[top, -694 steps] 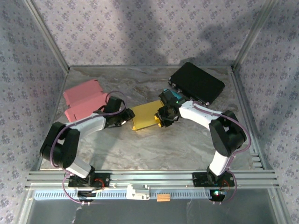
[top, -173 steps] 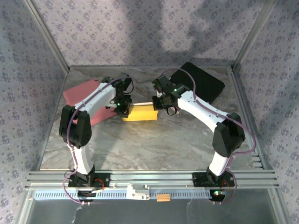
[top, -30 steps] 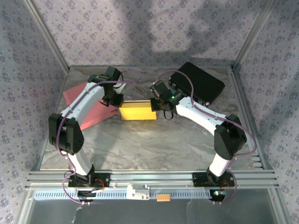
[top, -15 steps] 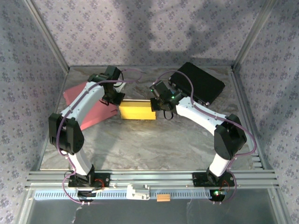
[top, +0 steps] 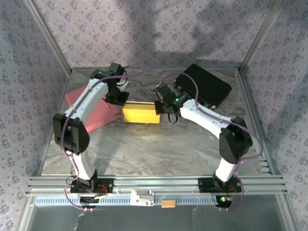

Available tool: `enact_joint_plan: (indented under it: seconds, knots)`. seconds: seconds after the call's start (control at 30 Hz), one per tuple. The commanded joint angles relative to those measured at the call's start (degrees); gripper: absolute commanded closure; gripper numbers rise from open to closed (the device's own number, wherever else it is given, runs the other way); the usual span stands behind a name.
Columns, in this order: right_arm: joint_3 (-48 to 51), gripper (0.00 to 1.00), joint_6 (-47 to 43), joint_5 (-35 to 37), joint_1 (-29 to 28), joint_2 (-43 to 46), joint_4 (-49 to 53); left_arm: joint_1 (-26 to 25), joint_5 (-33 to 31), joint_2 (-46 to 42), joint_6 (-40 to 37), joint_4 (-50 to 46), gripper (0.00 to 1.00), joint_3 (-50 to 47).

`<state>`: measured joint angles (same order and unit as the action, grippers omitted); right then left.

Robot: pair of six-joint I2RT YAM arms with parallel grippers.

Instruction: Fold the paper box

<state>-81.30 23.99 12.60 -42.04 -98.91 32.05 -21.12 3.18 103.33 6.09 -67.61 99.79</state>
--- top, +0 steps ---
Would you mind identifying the yellow paper box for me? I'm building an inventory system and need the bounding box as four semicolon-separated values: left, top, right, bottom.
122;101;161;125

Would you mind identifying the circuit board with green light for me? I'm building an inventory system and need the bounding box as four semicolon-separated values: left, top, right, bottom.
215;195;235;209

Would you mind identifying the black hard case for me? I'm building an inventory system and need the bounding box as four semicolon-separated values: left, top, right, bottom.
173;64;233;112

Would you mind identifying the white slotted cable duct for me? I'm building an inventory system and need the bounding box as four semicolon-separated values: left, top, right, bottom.
35;195;219;206

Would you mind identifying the white plastic bracket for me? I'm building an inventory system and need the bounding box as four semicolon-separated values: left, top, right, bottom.
129;190;155;207

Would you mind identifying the aluminium side rail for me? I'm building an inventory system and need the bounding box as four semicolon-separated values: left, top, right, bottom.
237;68;282;176
36;69;73;176

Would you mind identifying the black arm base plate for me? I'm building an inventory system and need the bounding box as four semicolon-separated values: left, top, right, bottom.
69;177;114;193
197;177;243;193

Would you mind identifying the grey metal base panel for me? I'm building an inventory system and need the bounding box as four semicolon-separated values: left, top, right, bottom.
19;193;298;231

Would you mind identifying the black controller board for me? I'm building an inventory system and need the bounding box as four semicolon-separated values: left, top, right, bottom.
79;196;102;209

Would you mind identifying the pink paper box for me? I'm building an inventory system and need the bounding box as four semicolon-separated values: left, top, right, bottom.
65;86;122;133

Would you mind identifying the aluminium rail beam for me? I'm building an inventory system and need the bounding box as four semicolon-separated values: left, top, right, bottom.
26;175;288;194

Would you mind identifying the aluminium frame post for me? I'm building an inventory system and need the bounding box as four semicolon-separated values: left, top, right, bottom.
239;0;287;73
24;0;73;73

